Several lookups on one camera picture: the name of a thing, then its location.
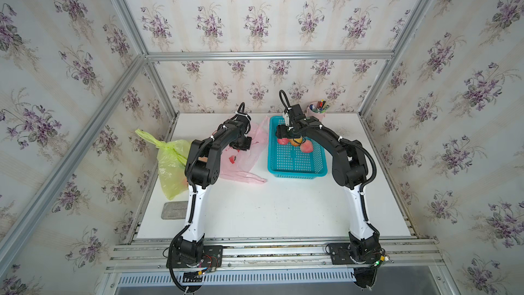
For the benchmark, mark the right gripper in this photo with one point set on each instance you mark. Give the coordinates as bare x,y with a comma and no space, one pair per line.
280,132

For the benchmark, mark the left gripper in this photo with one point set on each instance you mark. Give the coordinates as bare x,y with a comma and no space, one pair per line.
247,145

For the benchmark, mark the pink plastic bag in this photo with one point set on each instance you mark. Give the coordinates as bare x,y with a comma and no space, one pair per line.
236,165

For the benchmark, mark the yellow-green plastic bag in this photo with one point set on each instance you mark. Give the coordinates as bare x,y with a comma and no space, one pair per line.
172,159

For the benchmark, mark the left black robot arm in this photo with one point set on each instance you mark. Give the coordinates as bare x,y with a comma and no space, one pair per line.
202,170

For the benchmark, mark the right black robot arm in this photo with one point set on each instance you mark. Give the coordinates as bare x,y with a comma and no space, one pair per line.
353,168

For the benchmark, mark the yellow-orange peach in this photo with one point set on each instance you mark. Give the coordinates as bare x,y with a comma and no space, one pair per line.
296,142

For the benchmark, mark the pink peach right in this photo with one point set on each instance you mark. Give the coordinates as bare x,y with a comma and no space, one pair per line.
307,147

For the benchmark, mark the teal plastic basket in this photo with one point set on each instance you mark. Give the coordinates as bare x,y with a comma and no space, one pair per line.
288,161

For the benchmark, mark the pink pen cup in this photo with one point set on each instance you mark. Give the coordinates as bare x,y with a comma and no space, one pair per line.
317,109

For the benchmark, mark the grey eraser block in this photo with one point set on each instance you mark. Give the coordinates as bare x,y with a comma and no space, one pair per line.
174,211

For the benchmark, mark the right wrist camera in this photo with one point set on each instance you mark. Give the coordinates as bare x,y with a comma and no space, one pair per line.
287,118

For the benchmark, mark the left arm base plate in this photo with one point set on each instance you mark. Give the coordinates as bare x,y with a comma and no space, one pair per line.
207,257

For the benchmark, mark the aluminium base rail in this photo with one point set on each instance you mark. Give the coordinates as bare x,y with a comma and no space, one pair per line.
270,253

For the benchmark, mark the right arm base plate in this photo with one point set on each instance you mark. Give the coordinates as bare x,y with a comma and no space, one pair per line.
339,253

